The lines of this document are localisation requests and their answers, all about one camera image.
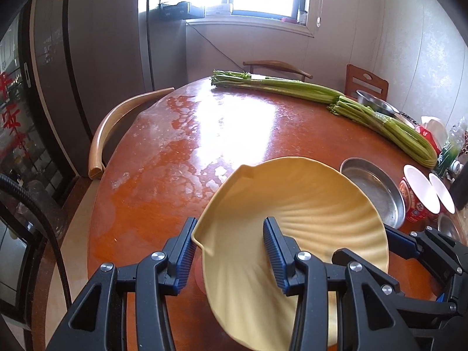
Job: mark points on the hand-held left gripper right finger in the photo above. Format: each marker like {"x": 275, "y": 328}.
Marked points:
{"x": 278, "y": 259}

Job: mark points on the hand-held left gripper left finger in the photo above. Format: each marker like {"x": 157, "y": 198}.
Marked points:
{"x": 184, "y": 259}

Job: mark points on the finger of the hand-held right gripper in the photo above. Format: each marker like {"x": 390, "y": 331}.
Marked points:
{"x": 400, "y": 241}
{"x": 380, "y": 281}

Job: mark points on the small steel bowl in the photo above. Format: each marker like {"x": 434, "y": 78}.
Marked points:
{"x": 448, "y": 226}

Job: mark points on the round metal plate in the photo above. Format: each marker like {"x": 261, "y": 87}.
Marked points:
{"x": 369, "y": 186}

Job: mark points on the yellow shell-shaped plate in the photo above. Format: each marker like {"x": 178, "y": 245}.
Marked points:
{"x": 292, "y": 197}

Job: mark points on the small white bottle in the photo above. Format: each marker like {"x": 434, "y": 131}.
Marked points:
{"x": 456, "y": 167}

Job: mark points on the green drink bottle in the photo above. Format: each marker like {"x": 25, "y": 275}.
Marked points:
{"x": 448, "y": 157}

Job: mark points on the red tissue packet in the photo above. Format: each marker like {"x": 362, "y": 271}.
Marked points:
{"x": 426, "y": 137}

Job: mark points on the thick wrapped celery bunch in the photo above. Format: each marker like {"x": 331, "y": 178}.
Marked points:
{"x": 395, "y": 131}

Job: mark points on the large steel bowl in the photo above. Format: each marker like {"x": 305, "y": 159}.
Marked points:
{"x": 376, "y": 104}

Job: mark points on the light wooden chair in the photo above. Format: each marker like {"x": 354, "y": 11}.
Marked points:
{"x": 109, "y": 124}

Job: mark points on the red-brown slatted chair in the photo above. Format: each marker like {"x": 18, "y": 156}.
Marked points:
{"x": 365, "y": 82}

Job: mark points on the long thin celery bunch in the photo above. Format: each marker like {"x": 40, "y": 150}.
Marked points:
{"x": 278, "y": 85}

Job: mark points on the dark curved wooden chair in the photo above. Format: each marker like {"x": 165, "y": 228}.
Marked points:
{"x": 278, "y": 64}

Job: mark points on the glass door with red lettering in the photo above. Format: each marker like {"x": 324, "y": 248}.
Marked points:
{"x": 14, "y": 117}

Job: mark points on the grey refrigerator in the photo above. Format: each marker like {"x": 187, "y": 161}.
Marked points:
{"x": 109, "y": 44}

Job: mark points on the small jar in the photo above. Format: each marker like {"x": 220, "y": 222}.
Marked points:
{"x": 302, "y": 17}

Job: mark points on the white box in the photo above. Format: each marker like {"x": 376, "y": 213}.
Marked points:
{"x": 219, "y": 9}

